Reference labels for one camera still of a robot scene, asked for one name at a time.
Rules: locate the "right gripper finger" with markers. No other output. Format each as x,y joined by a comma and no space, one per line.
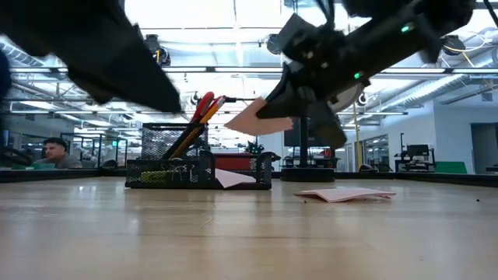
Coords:
288,101

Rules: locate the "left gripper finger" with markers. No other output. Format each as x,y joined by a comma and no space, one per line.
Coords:
124,74

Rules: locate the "pink sticky note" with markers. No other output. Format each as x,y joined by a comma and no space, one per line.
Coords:
249,122
342,194
233,179

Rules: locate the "orange pencil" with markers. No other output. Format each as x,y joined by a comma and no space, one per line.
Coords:
216,107
186,143

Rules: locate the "black mesh desk organizer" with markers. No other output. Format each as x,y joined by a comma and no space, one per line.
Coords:
155,144

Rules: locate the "black pen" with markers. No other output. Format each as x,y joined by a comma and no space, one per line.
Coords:
173,149

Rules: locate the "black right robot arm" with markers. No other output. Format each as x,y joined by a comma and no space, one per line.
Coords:
428,19

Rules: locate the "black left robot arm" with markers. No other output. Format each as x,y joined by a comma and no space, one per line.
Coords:
4,78

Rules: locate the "black display screen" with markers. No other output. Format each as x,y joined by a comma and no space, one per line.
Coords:
292,141

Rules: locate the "black desk lamp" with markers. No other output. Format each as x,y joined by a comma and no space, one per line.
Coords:
307,175

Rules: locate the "red storage box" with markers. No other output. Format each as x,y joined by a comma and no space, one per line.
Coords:
237,161

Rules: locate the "person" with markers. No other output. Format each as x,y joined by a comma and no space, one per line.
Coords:
58,155

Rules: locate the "black workstation desk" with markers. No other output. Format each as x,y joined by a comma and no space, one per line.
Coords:
416,151

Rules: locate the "green panel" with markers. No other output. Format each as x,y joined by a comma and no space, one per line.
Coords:
451,168

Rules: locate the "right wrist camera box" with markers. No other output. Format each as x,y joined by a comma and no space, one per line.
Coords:
299,35

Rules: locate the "black aluminium table frame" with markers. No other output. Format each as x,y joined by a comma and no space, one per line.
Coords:
428,179

